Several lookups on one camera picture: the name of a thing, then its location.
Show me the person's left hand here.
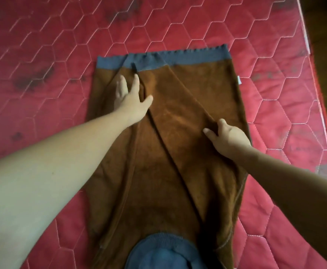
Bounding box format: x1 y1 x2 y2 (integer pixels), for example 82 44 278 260
114 74 154 125

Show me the person's right hand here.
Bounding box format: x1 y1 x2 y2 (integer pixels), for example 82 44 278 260
202 118 253 161

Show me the brown sweater with blue trim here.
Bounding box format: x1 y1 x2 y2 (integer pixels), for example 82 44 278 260
84 44 252 269

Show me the person's left forearm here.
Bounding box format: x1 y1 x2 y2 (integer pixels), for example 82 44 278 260
0 112 130 269

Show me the person's right forearm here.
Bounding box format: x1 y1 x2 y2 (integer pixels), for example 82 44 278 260
233 145 327 269

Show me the red quilted mattress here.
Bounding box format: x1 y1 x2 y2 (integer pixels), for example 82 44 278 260
0 0 327 269

